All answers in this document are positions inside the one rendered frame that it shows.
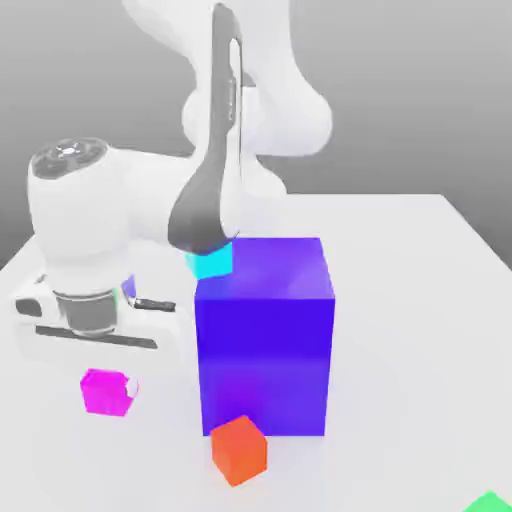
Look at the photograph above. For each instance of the large blue box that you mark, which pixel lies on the large blue box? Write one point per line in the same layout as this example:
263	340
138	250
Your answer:
264	352

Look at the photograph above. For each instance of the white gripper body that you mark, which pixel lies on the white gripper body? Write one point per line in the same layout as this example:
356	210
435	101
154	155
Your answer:
96	352

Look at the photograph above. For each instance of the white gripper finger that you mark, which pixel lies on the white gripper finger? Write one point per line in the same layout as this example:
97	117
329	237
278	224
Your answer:
132	387

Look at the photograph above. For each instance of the small orange cube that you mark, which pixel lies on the small orange cube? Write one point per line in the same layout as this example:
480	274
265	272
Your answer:
238	452

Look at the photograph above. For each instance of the small magenta cube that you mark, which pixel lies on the small magenta cube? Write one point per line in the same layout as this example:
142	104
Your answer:
104	394

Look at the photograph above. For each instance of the small green cube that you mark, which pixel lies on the small green cube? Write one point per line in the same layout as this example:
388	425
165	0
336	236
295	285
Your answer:
491	504

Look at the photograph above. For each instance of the small cyan cube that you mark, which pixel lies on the small cyan cube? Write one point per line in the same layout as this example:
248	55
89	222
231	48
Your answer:
210	264

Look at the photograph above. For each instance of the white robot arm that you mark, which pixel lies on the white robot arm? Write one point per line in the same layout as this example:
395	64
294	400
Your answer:
92	208

